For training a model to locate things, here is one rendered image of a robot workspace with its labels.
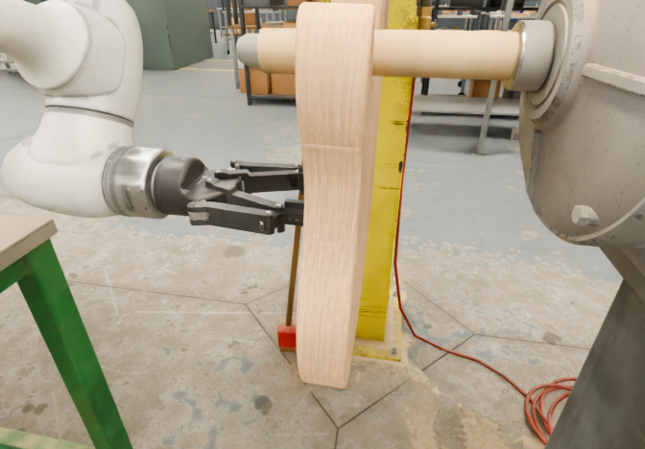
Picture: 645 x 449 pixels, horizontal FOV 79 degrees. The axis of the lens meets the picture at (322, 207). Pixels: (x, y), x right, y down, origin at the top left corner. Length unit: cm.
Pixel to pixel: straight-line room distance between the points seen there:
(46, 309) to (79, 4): 56
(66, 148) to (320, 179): 35
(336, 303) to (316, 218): 7
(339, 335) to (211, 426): 125
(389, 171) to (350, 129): 103
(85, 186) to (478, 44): 44
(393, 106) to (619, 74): 100
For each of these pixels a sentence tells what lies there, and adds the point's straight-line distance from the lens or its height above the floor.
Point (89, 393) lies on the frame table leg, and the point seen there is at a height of 52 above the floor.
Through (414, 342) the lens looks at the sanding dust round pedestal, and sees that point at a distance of 178.
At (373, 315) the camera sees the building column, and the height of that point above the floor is 17.
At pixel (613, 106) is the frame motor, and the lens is 26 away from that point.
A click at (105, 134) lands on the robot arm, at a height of 114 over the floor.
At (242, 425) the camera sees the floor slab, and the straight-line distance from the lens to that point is 155.
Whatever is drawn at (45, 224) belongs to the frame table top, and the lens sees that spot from 85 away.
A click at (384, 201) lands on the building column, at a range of 133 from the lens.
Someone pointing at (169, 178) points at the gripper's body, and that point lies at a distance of 49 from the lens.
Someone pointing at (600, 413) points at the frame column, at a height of 86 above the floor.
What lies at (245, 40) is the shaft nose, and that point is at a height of 126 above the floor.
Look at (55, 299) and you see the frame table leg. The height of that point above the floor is 78.
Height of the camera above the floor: 129
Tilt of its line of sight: 28 degrees down
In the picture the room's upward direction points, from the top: straight up
